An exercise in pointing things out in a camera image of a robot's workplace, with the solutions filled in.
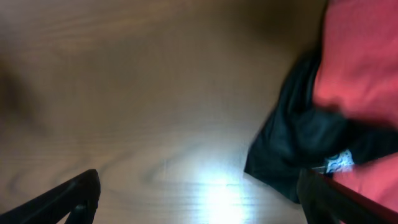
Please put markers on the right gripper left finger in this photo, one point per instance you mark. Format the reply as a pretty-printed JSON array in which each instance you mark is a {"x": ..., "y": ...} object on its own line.
[{"x": 77, "y": 199}]

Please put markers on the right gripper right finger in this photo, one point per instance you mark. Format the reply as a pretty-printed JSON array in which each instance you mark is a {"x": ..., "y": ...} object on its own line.
[{"x": 325, "y": 201}]

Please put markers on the black garment with logo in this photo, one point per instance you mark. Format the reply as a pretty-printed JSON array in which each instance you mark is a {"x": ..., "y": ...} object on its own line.
[{"x": 299, "y": 135}]

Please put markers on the red garment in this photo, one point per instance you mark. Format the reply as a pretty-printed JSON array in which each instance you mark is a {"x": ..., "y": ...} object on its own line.
[{"x": 358, "y": 78}]

